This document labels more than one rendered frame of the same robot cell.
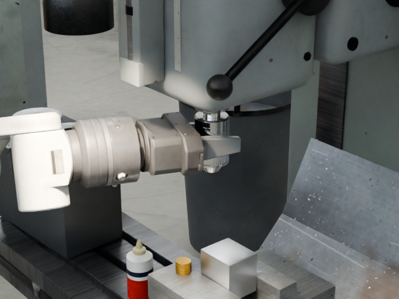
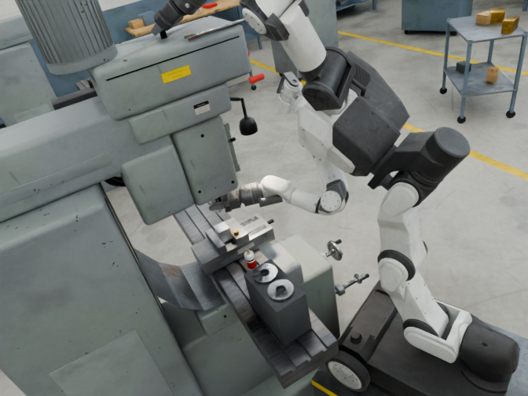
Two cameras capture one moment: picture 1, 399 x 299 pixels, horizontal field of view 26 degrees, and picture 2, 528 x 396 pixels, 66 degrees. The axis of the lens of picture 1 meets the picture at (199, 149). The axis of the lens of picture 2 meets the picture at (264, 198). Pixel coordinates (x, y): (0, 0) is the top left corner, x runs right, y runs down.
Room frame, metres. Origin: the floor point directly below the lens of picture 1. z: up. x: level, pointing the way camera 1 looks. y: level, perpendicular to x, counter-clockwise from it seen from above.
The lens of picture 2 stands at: (2.31, 0.58, 2.17)
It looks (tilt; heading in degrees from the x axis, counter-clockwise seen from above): 35 degrees down; 198
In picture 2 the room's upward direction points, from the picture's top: 13 degrees counter-clockwise
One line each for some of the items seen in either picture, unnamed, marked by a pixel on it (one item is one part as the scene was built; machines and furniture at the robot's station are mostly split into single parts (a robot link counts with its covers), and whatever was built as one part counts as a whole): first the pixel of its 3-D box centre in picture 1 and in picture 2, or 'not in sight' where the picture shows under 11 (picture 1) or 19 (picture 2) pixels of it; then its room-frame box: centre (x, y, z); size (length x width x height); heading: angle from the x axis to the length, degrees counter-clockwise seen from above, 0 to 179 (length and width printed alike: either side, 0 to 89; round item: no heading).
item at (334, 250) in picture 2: not in sight; (328, 253); (0.76, 0.37, 0.63); 0.16 x 0.12 x 0.12; 129
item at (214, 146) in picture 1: (218, 148); not in sight; (1.04, -0.03, 1.23); 0.06 x 0.02 x 0.03; 109
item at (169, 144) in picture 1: (145, 148); (238, 197); (1.04, 0.07, 1.23); 0.13 x 0.12 x 0.10; 19
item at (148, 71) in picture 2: not in sight; (167, 64); (1.08, -0.03, 1.81); 0.47 x 0.26 x 0.16; 129
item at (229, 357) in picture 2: not in sight; (258, 322); (1.06, 0.00, 0.43); 0.81 x 0.32 x 0.60; 129
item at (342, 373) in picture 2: not in sight; (346, 370); (1.33, 0.47, 0.50); 0.20 x 0.05 x 0.20; 62
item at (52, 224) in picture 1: (56, 176); (276, 299); (1.39, 0.25, 1.03); 0.22 x 0.12 x 0.20; 42
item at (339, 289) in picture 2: not in sight; (351, 282); (0.85, 0.48, 0.51); 0.22 x 0.06 x 0.06; 129
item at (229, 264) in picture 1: (228, 270); (223, 232); (1.04, -0.04, 1.05); 0.06 x 0.05 x 0.06; 40
